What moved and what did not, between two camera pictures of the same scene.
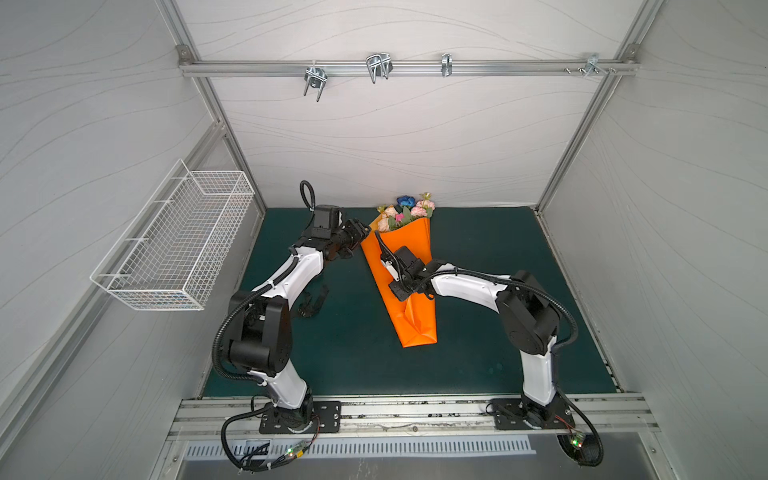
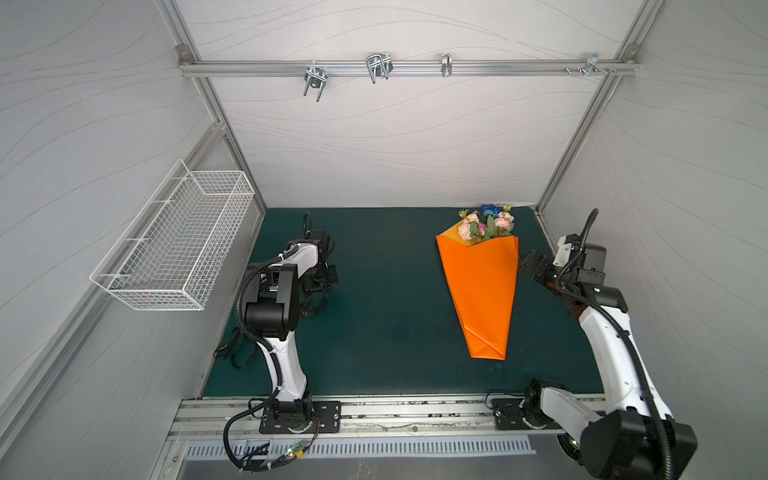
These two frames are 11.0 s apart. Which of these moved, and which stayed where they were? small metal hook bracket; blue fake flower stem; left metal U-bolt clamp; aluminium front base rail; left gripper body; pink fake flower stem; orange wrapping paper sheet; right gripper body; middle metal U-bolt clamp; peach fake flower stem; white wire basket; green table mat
Moved: blue fake flower stem; pink fake flower stem; peach fake flower stem; orange wrapping paper sheet; right gripper body; left gripper body
Stayed: aluminium front base rail; left metal U-bolt clamp; white wire basket; middle metal U-bolt clamp; small metal hook bracket; green table mat
